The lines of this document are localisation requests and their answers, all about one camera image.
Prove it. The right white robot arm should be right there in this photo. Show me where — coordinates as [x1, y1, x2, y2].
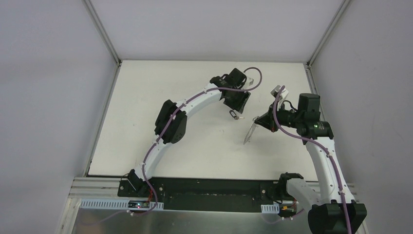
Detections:
[254, 91, 367, 234]

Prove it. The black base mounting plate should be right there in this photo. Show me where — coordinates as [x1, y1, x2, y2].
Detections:
[117, 177, 299, 217]

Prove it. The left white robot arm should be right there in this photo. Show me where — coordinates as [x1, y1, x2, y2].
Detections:
[127, 68, 254, 197]

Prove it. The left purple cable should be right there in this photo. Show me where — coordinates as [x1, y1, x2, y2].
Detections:
[142, 67, 263, 226]

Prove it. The white cable duct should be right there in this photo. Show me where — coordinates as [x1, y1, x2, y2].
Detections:
[261, 203, 280, 214]
[80, 198, 164, 211]

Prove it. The aluminium frame rail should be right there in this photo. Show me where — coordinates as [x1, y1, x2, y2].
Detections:
[68, 177, 120, 198]

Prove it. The purple cable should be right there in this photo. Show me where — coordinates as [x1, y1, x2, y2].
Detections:
[142, 67, 263, 226]
[272, 85, 352, 234]

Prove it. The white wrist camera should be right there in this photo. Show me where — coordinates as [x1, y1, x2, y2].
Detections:
[241, 77, 254, 90]
[270, 85, 289, 107]

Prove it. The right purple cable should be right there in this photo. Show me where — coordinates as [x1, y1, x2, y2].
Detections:
[272, 85, 352, 234]

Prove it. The left white cable duct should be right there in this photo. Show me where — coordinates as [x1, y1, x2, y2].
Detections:
[80, 198, 164, 211]

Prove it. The key with black tag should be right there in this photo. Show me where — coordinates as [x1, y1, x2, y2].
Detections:
[229, 110, 244, 120]

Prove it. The right white cable duct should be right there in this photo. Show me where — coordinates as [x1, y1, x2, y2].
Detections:
[261, 203, 280, 214]

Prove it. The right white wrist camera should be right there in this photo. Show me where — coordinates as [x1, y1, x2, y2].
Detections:
[270, 85, 289, 107]

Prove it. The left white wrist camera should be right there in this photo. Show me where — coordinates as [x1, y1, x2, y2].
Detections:
[241, 77, 254, 90]

